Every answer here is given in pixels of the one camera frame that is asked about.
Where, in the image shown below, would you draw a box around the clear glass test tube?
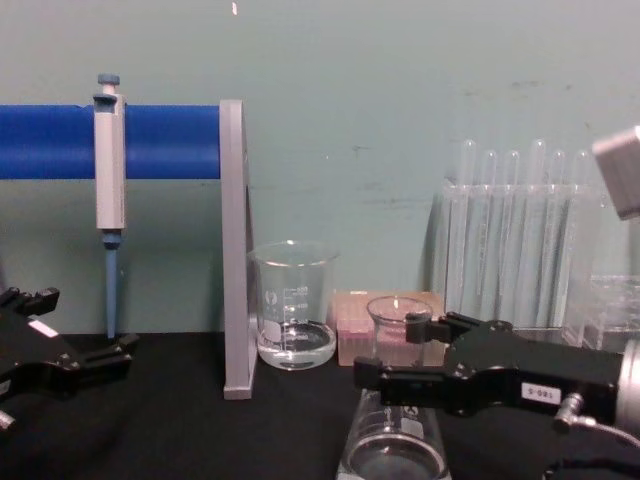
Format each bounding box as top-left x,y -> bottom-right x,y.
469,148 -> 499,324
559,148 -> 592,329
448,138 -> 480,324
537,148 -> 566,326
492,148 -> 520,325
514,138 -> 547,326

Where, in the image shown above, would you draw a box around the low clear acrylic rack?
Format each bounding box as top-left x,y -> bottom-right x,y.
563,271 -> 640,351

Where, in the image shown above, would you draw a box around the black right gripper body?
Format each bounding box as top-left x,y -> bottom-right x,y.
443,318 -> 624,427

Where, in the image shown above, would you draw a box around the glass beaker with printed scale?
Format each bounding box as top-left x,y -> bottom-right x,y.
343,388 -> 450,480

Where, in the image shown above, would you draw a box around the large glass beaker with water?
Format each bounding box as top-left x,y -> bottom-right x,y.
246,240 -> 342,372

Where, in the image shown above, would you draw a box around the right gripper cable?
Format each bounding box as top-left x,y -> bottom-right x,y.
543,391 -> 640,480

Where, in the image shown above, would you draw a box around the grey pipette with blue knob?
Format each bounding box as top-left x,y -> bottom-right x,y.
92,73 -> 127,340

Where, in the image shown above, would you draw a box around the black table cloth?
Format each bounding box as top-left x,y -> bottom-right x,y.
0,327 -> 640,480

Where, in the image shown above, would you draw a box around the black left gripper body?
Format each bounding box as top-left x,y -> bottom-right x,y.
0,305 -> 77,401

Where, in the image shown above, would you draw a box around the small glass beaker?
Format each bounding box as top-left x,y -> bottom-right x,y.
365,295 -> 435,370

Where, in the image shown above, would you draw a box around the clear acrylic test tube rack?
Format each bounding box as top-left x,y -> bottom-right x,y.
441,181 -> 603,347

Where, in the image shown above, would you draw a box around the pink pipette tip box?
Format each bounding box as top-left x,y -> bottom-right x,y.
331,289 -> 448,368

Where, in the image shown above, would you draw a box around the pipette stand blue bar grey plate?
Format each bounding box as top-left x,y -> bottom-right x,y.
0,98 -> 259,402

